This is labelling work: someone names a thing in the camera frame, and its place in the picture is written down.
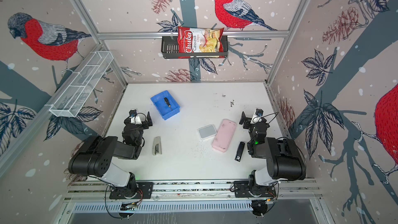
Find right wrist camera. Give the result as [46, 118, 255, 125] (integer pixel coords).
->
[250, 108, 264, 124]

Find black handled screwdriver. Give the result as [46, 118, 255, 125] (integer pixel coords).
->
[164, 97, 171, 108]

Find black wire wall basket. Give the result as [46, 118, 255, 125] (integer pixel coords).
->
[161, 35, 229, 59]

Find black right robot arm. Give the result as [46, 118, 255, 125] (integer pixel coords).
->
[239, 109, 306, 186]

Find small grey white box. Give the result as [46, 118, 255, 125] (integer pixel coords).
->
[198, 124, 217, 141]

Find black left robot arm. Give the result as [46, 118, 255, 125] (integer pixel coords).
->
[68, 110, 153, 177]

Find blue plastic bin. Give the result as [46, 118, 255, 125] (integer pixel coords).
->
[150, 90, 180, 120]

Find grey metal stapler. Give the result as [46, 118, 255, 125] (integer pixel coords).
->
[152, 136, 162, 156]

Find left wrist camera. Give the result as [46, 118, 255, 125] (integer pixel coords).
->
[129, 110, 147, 125]

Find white mesh wall shelf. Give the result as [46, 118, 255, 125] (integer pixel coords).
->
[49, 51, 114, 117]

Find red cassava chips bag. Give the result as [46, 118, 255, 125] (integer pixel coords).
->
[177, 27, 224, 54]

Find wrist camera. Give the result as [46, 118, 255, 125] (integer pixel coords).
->
[250, 108, 264, 124]
[129, 110, 147, 125]

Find pink rectangular case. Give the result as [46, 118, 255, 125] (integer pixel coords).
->
[211, 119, 236, 152]

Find black rectangular device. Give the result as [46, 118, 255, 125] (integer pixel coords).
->
[235, 142, 245, 162]

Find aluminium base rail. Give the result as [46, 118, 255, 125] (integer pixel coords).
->
[63, 179, 323, 201]

